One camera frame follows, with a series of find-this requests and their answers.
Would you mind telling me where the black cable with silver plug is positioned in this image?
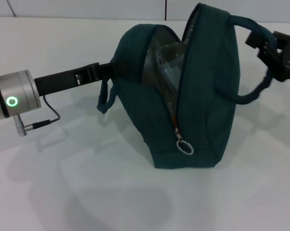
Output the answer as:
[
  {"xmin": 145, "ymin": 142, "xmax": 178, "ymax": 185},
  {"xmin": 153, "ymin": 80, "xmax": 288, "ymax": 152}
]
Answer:
[{"xmin": 13, "ymin": 95, "xmax": 61, "ymax": 137}]

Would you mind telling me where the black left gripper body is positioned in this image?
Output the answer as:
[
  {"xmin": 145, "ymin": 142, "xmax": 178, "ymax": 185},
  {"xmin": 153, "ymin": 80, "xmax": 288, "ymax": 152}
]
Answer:
[{"xmin": 34, "ymin": 62, "xmax": 100, "ymax": 97}]

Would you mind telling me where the silver zipper pull ring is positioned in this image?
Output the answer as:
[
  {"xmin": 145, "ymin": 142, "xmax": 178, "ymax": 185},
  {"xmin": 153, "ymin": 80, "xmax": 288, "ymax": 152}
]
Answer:
[{"xmin": 175, "ymin": 127, "xmax": 195, "ymax": 154}]

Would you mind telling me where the thin dark background cable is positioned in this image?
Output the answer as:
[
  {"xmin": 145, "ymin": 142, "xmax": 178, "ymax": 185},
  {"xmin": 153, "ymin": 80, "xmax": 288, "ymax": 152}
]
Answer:
[{"xmin": 6, "ymin": 0, "xmax": 17, "ymax": 17}]

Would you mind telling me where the dark teal insulated lunch bag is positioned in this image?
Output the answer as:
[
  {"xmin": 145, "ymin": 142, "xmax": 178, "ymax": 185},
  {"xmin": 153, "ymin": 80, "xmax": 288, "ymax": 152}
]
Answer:
[{"xmin": 96, "ymin": 2, "xmax": 277, "ymax": 169}]

